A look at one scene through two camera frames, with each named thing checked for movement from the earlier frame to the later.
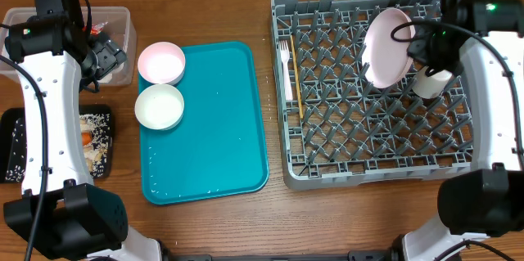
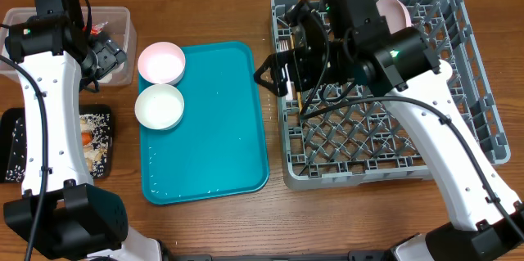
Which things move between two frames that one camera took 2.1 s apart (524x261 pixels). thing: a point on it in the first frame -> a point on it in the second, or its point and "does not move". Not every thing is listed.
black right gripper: [415, 51] -> [277, 62]
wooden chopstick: [299, 92] does not move
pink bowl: [161, 63] does not move
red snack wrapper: [96, 29] does not move
